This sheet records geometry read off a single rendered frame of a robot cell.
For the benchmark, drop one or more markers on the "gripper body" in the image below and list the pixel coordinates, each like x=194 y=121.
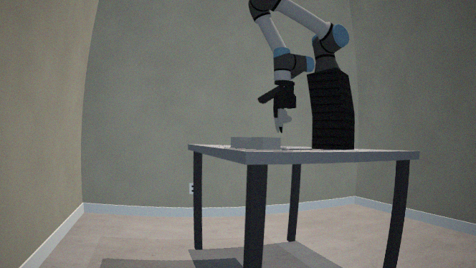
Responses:
x=287 y=91

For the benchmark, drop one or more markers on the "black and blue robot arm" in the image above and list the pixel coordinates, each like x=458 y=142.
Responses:
x=329 y=38

